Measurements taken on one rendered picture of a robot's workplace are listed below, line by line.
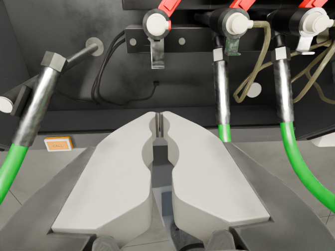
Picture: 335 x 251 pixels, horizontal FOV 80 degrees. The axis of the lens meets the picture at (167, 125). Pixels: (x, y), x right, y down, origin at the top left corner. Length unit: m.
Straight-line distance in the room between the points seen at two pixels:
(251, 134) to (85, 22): 0.44
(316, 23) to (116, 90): 0.42
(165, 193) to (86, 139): 0.42
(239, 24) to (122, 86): 0.37
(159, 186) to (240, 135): 0.40
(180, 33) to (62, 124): 0.34
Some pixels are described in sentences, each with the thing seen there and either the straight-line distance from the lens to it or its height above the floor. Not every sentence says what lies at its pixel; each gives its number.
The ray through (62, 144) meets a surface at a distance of 0.49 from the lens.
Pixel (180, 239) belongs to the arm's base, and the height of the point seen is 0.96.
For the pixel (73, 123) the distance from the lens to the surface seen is 0.53.
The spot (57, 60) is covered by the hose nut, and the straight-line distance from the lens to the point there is 0.24.
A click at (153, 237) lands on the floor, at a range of 2.60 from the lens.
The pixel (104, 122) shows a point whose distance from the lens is 0.50.
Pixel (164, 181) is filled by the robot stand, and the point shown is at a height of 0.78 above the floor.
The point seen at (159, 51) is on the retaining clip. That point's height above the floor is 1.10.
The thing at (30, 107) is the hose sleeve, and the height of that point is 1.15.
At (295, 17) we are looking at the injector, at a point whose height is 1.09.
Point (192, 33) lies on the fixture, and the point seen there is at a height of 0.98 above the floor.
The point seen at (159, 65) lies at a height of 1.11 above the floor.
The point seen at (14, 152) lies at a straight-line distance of 0.24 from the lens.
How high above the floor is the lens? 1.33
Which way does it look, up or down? 60 degrees down
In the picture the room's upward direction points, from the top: 174 degrees clockwise
